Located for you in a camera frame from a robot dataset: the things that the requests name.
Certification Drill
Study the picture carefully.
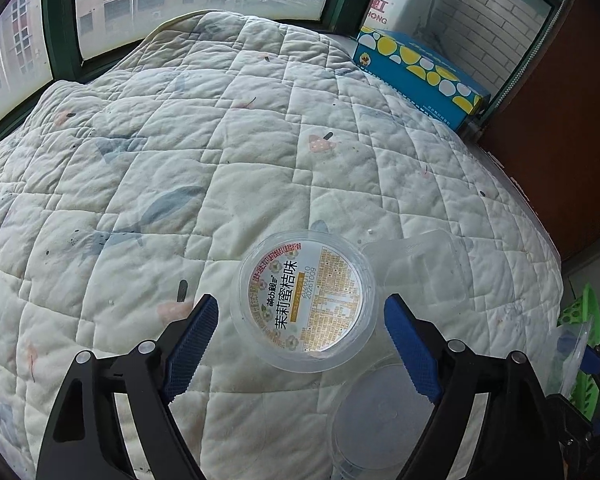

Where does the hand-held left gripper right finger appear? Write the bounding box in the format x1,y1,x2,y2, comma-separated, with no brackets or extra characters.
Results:
384,294,566,480

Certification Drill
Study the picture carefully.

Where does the blue dotted tissue box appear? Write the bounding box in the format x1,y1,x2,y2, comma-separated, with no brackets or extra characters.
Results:
352,25,492,133

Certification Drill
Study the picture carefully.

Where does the green window frame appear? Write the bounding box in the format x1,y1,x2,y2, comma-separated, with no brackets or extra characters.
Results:
0,0,578,161

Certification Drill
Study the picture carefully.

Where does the brown wooden cabinet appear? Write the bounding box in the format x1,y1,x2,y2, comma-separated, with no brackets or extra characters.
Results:
475,0,600,261

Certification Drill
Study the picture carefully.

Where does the clear round plastic cup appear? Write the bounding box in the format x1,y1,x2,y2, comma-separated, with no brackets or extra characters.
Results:
325,352,433,480

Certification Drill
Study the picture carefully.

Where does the clear plastic tray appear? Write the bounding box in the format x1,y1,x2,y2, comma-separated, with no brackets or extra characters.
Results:
360,229,470,311

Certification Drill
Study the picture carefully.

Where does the clear jelly cup printed lid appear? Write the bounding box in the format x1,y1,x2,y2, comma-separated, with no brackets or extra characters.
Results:
231,228,381,372

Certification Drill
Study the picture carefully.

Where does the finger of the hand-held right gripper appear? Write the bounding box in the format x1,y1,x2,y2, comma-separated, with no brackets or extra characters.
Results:
545,392,600,480
577,337,600,441

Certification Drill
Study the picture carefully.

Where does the white quilted blanket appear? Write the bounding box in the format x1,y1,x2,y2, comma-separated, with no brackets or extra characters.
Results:
0,10,566,480

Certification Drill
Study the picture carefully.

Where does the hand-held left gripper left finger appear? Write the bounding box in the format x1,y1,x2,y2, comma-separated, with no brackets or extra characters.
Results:
35,294,220,480

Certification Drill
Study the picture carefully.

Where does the green plastic basket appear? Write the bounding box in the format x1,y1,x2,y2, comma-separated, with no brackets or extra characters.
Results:
555,282,600,421

